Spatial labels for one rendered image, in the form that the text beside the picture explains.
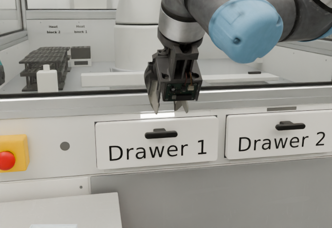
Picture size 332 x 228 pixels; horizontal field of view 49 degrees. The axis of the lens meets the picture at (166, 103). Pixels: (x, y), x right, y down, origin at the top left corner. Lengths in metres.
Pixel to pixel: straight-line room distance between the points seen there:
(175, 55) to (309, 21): 0.19
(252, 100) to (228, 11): 0.51
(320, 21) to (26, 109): 0.61
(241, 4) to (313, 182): 0.74
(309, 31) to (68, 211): 0.59
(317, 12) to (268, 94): 0.45
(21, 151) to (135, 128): 0.25
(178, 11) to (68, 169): 0.51
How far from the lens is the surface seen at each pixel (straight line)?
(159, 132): 0.82
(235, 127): 0.90
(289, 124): 0.92
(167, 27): 0.55
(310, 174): 1.07
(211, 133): 0.89
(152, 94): 0.70
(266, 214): 1.06
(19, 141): 0.83
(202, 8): 0.46
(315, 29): 0.54
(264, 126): 0.93
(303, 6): 0.51
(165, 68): 0.61
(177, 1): 0.52
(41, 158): 0.89
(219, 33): 0.43
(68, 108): 0.85
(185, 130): 0.87
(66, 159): 0.88
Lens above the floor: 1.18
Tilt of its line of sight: 14 degrees down
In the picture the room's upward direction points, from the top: straight up
